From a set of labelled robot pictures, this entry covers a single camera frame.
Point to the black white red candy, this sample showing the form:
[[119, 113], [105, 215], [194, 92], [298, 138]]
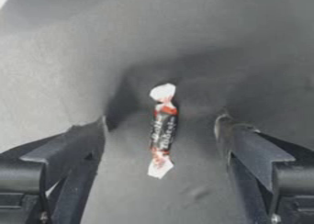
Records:
[[163, 132]]

